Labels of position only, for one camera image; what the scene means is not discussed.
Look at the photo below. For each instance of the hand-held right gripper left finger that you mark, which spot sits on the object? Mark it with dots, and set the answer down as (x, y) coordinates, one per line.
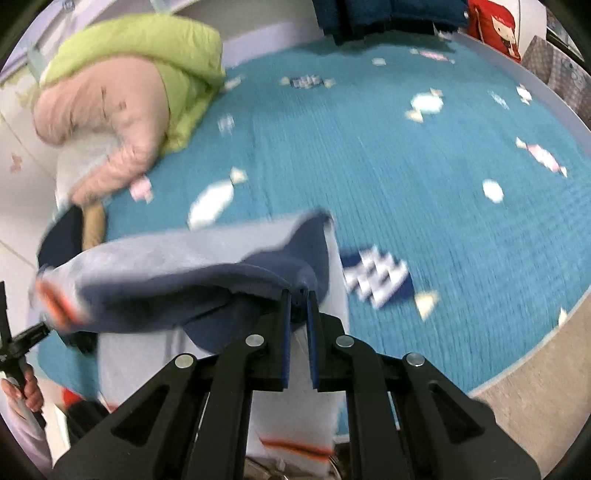
(286, 337)

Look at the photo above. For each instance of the grey and navy zip jacket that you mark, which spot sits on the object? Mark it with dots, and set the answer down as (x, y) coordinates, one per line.
(184, 277)

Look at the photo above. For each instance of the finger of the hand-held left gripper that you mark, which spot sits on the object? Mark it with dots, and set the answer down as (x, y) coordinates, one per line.
(30, 338)

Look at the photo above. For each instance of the yellow and navy puffer jacket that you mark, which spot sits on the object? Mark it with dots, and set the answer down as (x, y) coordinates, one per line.
(392, 18)

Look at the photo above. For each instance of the teal candy print bed sheet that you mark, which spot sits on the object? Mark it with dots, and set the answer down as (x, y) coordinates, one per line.
(392, 161)

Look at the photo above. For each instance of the beige cloth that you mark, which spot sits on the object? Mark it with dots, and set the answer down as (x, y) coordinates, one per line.
(94, 226)

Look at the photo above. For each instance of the dark navy cloth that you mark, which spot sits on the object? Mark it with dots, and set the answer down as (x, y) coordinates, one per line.
(60, 240)

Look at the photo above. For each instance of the white pillow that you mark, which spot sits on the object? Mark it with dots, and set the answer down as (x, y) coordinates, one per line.
(83, 161)

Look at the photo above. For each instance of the person's left hand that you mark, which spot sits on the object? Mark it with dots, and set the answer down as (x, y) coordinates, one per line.
(30, 392)

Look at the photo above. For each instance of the pink quilt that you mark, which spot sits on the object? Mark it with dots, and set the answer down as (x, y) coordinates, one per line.
(101, 120)

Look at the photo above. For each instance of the person's left forearm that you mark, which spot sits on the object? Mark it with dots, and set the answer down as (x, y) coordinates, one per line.
(23, 438)

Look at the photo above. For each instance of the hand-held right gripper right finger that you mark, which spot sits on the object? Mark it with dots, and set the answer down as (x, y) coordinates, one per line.
(314, 337)

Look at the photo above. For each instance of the red cartoon bag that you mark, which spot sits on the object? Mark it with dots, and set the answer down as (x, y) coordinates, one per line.
(496, 27)

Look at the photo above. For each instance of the green quilt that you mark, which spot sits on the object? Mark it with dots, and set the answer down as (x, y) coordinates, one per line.
(152, 46)

